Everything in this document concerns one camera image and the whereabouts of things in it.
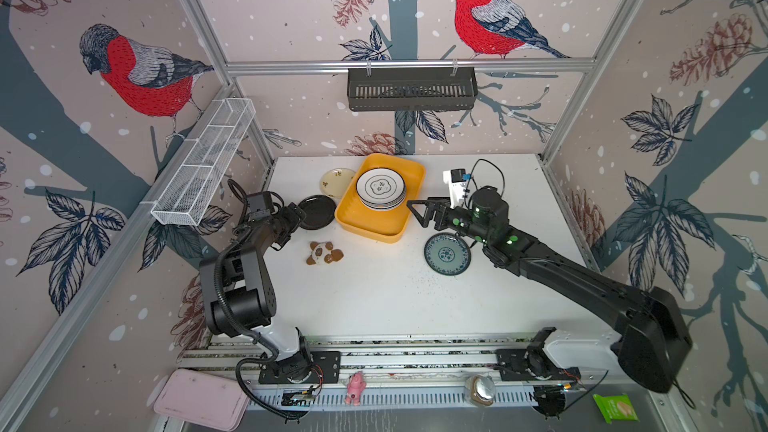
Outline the blue floral green plate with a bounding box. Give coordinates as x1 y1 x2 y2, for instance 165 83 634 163
424 233 471 277

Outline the black round plate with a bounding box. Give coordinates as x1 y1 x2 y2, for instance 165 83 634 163
298 195 336 231

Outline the white plate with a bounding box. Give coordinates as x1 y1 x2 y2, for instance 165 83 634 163
356 167 407 211

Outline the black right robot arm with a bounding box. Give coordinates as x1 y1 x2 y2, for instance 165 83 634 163
407 186 693 393

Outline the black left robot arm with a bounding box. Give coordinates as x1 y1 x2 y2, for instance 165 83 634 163
199 179 313 383

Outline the yellow plastic bin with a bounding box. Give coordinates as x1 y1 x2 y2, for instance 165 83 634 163
335 153 426 244

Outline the cream small plate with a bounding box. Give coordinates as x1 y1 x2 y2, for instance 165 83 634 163
319 168 356 199

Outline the pink small figurine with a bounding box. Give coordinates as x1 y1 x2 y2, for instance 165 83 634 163
344 371 367 406

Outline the pink rectangular tray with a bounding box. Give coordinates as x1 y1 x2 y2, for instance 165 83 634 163
153 369 250 431

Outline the green object at edge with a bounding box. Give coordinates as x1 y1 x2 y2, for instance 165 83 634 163
593 394 639 424

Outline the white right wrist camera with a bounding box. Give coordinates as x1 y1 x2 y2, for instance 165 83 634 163
443 168 470 208

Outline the white wire mesh shelf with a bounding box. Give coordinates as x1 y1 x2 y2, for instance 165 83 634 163
151 98 255 226

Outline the black hanging wire basket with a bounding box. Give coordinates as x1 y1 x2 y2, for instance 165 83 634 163
347 67 478 112

